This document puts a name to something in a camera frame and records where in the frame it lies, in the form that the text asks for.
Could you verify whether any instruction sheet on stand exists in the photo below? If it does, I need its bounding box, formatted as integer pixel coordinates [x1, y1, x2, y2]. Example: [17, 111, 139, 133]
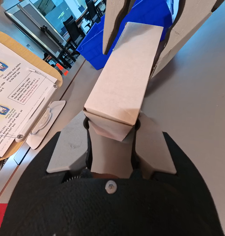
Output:
[0, 30, 63, 163]

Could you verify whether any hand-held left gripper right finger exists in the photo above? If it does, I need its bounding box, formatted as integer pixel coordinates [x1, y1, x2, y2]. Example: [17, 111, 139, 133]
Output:
[131, 112, 177, 179]

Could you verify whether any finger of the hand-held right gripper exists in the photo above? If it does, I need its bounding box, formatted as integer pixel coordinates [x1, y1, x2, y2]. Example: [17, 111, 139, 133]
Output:
[150, 0, 225, 79]
[102, 0, 131, 55]

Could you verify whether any white cardboard mailer box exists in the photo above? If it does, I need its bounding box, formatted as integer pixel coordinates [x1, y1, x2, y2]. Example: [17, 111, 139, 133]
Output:
[83, 22, 164, 142]

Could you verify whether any framed monitor on stand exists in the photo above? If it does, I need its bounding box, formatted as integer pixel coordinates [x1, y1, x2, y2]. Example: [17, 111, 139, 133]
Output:
[4, 0, 68, 54]

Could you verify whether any orange striped cone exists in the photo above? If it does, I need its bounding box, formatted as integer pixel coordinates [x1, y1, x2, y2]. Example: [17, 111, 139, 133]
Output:
[56, 63, 69, 76]

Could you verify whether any black office chair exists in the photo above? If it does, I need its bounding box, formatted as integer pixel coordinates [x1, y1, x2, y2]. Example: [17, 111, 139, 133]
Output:
[63, 15, 87, 49]
[85, 0, 102, 24]

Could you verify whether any blue plastic bin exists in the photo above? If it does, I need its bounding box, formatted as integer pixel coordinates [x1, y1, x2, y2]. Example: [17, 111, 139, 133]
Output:
[76, 0, 175, 70]

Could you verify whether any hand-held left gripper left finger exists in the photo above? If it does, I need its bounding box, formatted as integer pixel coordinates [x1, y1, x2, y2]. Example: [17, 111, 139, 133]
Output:
[47, 111, 92, 174]

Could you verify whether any printed instruction sheet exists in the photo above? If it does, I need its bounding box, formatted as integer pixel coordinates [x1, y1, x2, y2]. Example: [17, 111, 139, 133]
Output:
[0, 39, 58, 159]

